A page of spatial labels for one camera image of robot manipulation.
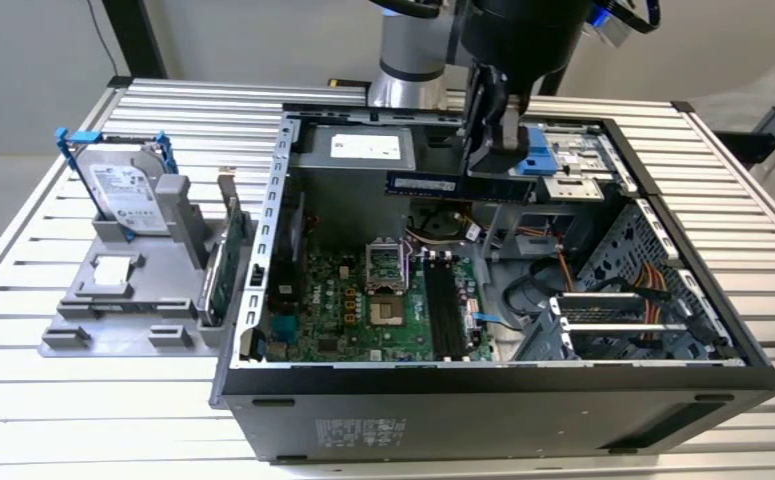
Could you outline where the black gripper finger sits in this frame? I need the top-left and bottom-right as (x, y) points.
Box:
(464, 67), (528, 176)

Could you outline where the dark RAM stick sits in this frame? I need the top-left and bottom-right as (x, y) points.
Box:
(384, 171), (537, 204)

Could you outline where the black RAM slot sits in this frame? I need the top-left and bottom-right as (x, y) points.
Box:
(424, 253), (452, 361)

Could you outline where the blue drive latch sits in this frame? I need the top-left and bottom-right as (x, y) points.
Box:
(519, 127), (559, 177)

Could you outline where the grey metal drive cage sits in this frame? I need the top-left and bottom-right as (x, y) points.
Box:
(471, 122), (635, 256)

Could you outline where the black round fan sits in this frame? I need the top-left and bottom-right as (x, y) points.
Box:
(412, 209), (472, 241)

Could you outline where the grey power supply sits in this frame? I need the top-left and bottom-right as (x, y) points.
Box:
(289, 124), (419, 239)

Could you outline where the metal socket cover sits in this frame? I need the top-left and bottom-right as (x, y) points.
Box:
(364, 238), (407, 296)

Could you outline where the silver perforated disk bay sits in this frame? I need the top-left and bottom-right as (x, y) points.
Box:
(512, 292), (692, 362)

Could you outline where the CPU socket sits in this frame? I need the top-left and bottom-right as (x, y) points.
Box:
(367, 295), (409, 329)

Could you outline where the green motherboard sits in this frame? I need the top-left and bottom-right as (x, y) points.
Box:
(263, 244), (495, 362)

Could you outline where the green graphics card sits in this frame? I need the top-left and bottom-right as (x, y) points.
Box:
(198, 164), (255, 324)

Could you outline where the hard disk in blue carrier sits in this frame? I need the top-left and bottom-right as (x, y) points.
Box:
(56, 127), (178, 236)

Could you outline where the grey parts rack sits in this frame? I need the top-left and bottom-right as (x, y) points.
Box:
(38, 172), (255, 357)

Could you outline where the black PC case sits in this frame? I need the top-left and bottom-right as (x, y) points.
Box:
(206, 102), (775, 464)

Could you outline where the silver CPU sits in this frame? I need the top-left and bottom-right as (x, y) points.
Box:
(92, 254), (132, 284)

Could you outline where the black frame post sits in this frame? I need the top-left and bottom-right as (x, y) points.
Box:
(537, 67), (572, 96)
(102, 0), (168, 80)

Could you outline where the thin orange wire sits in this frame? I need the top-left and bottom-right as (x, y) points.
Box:
(556, 243), (576, 294)

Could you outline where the red yellow wire bundle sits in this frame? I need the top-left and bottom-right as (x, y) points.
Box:
(625, 262), (672, 326)

